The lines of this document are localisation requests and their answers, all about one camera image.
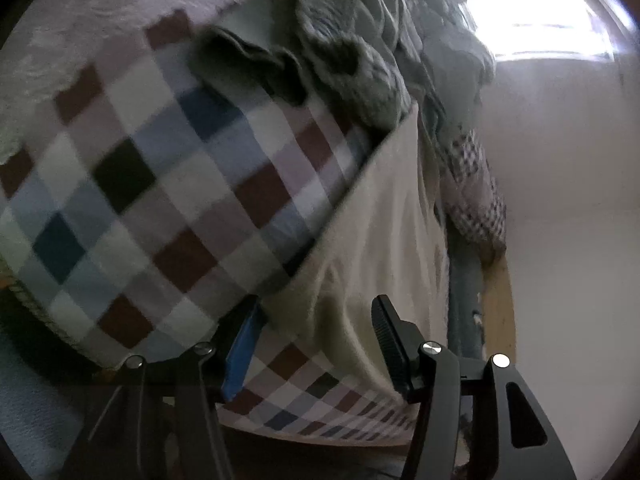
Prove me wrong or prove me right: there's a window with curtain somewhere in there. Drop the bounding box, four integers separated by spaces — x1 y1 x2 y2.
464 0 617 62

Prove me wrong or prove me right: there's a light blue grey garment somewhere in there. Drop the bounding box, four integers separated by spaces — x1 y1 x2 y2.
292 0 497 131

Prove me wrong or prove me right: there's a dark teal garment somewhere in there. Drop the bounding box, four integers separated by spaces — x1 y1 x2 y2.
189 27 312 106

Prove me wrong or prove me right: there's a dark teal penguin pillow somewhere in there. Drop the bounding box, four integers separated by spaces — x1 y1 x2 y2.
447 219 485 359

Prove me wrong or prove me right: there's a plaid folded quilt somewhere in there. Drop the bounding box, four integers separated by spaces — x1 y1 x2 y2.
442 130 506 266

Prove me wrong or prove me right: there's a wooden headboard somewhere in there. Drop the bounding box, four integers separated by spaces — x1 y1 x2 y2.
482 256 516 361

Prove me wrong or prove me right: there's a tan khaki garment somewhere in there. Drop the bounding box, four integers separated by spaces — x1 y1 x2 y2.
262 106 449 399

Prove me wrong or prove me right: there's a plaid checkered bed sheet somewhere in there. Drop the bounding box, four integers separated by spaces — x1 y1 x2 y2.
1 0 416 445

